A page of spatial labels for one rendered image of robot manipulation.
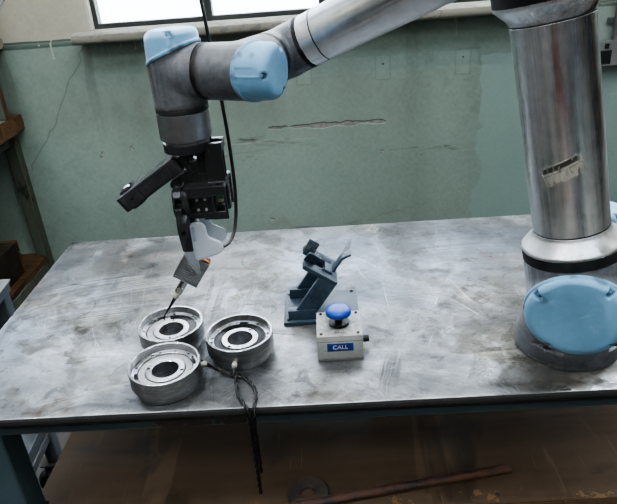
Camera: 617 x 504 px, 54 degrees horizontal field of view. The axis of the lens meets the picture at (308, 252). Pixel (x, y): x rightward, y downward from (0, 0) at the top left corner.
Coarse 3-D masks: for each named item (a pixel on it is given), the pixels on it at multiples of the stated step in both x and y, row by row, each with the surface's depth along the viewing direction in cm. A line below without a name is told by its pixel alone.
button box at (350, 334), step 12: (324, 312) 97; (324, 324) 94; (336, 324) 93; (348, 324) 93; (360, 324) 93; (324, 336) 91; (336, 336) 91; (348, 336) 91; (360, 336) 91; (324, 348) 92; (336, 348) 92; (348, 348) 92; (360, 348) 92; (324, 360) 93; (336, 360) 93
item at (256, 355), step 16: (224, 320) 98; (240, 320) 100; (256, 320) 99; (208, 336) 95; (224, 336) 96; (240, 336) 97; (256, 336) 95; (272, 336) 94; (208, 352) 94; (224, 352) 90; (240, 352) 90; (256, 352) 91; (224, 368) 93; (240, 368) 92
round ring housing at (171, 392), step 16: (144, 352) 92; (160, 352) 93; (176, 352) 93; (192, 352) 92; (128, 368) 88; (160, 368) 91; (176, 368) 91; (192, 368) 89; (144, 384) 84; (160, 384) 84; (176, 384) 85; (192, 384) 87; (144, 400) 87; (160, 400) 86; (176, 400) 87
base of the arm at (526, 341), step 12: (516, 324) 94; (516, 336) 94; (528, 336) 90; (528, 348) 90; (540, 348) 88; (612, 348) 87; (540, 360) 89; (552, 360) 88; (564, 360) 87; (576, 360) 86; (588, 360) 86; (600, 360) 86; (612, 360) 87
